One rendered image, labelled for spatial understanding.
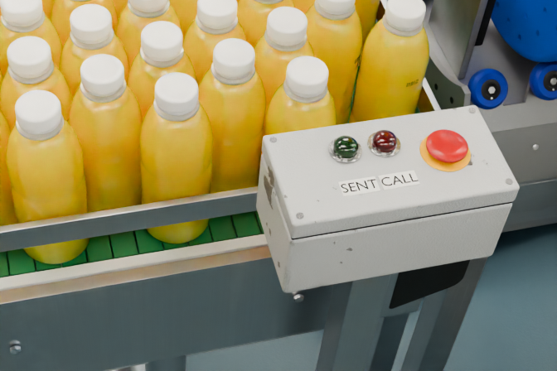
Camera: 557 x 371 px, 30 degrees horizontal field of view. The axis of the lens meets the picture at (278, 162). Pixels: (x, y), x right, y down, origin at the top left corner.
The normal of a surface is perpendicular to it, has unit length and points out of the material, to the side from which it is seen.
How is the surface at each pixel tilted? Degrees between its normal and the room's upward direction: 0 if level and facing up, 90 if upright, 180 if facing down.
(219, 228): 0
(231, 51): 0
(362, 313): 90
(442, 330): 90
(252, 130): 90
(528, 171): 70
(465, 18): 90
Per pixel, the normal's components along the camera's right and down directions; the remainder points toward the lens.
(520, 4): -0.96, 0.15
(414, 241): 0.26, 0.74
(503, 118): 0.25, 0.18
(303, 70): 0.07, -0.65
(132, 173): 0.77, 0.52
